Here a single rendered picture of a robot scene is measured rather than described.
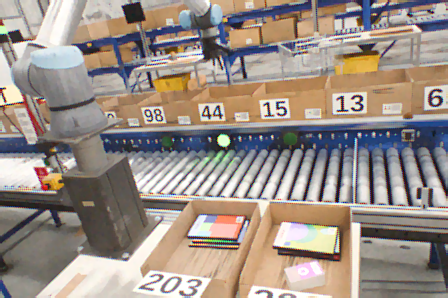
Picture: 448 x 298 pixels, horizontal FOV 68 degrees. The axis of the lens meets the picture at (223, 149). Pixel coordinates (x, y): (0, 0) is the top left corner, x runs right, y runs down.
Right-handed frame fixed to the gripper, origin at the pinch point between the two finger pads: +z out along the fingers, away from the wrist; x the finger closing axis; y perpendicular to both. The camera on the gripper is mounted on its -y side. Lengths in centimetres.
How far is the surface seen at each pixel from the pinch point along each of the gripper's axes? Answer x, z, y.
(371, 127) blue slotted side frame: 15, 33, -80
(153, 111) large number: 8, 18, 47
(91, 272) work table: 117, 42, 14
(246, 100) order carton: 8.4, 15.9, -16.1
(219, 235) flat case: 96, 38, -29
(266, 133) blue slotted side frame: 11.7, 35.0, -25.8
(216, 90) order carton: -20.6, 15.9, 13.8
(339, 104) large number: 9, 22, -65
